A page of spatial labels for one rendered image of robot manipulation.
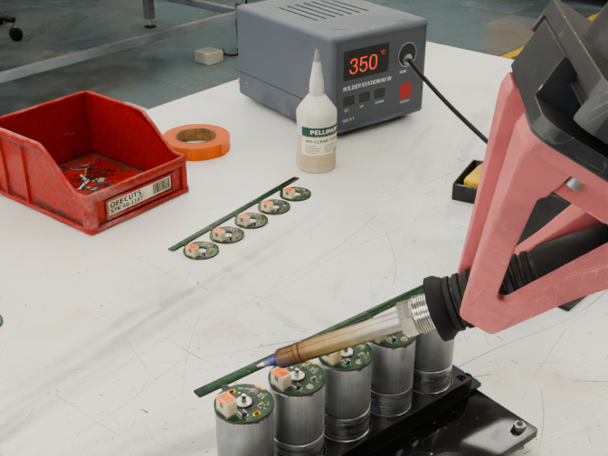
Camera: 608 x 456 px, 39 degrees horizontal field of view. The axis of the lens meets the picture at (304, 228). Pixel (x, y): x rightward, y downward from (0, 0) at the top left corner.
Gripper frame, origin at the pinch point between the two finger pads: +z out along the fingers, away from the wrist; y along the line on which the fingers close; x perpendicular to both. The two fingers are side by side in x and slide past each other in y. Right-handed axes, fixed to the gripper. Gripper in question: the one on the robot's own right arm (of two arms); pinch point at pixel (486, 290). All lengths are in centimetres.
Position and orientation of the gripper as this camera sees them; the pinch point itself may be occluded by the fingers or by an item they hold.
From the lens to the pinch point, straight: 32.1
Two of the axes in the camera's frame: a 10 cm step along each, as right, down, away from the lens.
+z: -5.0, 7.4, 4.5
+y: -1.1, 4.6, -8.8
